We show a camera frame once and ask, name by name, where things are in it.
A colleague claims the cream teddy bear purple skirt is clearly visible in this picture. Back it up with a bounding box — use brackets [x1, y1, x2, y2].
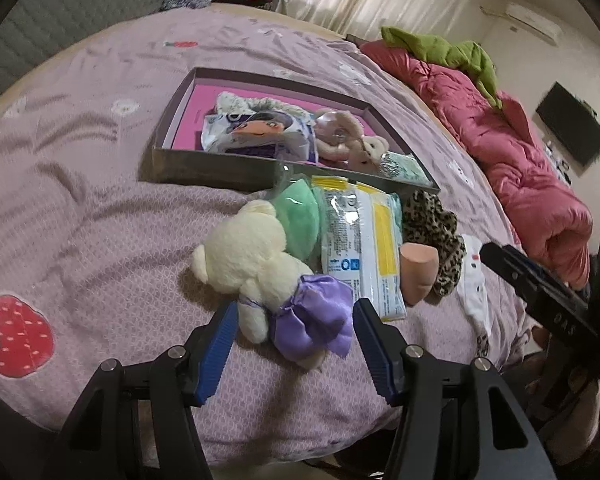
[190, 200, 353, 370]

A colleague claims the peach makeup sponge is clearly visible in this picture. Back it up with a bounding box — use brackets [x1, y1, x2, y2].
[400, 243, 439, 307]

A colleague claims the yellow white wipes pack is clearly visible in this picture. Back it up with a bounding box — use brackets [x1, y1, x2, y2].
[311, 176, 406, 322]

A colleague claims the leopard print scrunchie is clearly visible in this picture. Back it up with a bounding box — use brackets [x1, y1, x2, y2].
[402, 190, 466, 297]

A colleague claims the green powder puff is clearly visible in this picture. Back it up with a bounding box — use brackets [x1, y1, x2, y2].
[268, 162, 321, 266]

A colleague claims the green tissue pack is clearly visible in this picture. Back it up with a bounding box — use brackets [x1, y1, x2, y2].
[378, 152, 432, 185]

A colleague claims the small tan teddy bear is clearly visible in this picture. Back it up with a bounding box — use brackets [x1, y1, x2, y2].
[347, 136, 389, 174]

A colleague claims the cartoon print wipes pack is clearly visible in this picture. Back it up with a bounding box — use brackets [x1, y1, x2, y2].
[200, 112, 318, 164]

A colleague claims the beige bunny plush pink bow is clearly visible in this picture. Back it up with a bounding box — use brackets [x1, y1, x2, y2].
[313, 108, 364, 162]

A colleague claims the cream floral scrunchie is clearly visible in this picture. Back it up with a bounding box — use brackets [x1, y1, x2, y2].
[214, 91, 314, 126]

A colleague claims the person's right hand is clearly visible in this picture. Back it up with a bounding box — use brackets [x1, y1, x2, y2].
[521, 324, 600, 467]

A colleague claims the pink red quilted duvet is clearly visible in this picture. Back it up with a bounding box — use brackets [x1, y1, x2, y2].
[361, 40, 593, 289]

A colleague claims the purple strawberry print bedspread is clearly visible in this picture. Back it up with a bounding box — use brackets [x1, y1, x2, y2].
[0, 9, 518, 466]

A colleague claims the black flat screen television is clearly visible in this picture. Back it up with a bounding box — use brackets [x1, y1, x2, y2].
[535, 82, 600, 168]

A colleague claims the dark shallow cardboard box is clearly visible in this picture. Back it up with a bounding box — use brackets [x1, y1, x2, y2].
[151, 67, 440, 197]

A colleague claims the pink and blue book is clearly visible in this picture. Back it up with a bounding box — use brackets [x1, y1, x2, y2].
[164, 84, 388, 165]

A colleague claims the green fleece blanket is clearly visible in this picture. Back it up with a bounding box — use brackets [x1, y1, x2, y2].
[381, 26, 502, 108]

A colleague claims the dark patterned cloth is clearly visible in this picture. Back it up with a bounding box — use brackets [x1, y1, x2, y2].
[158, 0, 212, 12]

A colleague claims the white wall air conditioner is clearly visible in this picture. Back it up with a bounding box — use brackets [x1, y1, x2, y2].
[505, 2, 562, 46]

